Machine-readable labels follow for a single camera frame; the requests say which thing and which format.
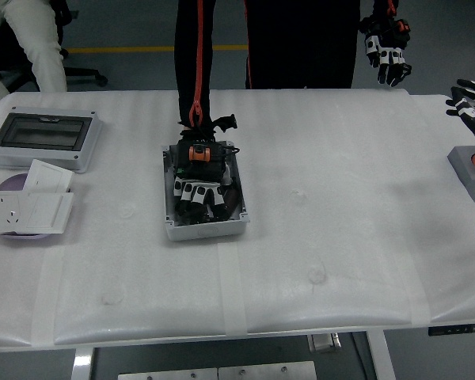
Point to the black table control panel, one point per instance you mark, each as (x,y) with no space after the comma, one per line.
(459,330)

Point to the white table leg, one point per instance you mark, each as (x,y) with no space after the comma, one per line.
(83,366)
(380,356)

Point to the white socket panel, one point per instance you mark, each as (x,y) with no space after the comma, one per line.
(2,213)

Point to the white switch plate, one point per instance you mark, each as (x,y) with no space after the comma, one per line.
(47,176)

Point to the grey square base block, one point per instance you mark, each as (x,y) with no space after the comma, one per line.
(469,178)

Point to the standing person's right hand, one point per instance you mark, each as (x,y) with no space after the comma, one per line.
(200,170)

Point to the grey distribution box dark window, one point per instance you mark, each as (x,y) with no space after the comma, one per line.
(39,134)

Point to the standing person's left hand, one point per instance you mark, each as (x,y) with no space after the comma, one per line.
(388,47)

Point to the standing person's right forearm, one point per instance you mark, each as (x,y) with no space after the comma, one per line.
(190,59)

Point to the purple round plate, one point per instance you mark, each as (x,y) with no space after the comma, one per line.
(12,183)

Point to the white foam mat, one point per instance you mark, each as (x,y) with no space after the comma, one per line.
(301,257)

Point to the white switch panel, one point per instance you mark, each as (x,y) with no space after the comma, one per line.
(43,211)

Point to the standing person's left forearm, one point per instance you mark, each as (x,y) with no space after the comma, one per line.
(386,8)

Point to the grey metal plate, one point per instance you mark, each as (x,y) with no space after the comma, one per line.
(267,372)
(166,375)

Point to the silver metal bracket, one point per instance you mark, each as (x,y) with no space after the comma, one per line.
(324,343)

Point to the seated person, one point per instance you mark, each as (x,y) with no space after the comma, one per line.
(43,51)

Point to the black office chair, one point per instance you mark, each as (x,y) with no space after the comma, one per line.
(85,73)

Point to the open grey junction box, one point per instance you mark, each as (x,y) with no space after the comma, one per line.
(206,231)

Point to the standing person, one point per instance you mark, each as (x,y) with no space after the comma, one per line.
(301,39)

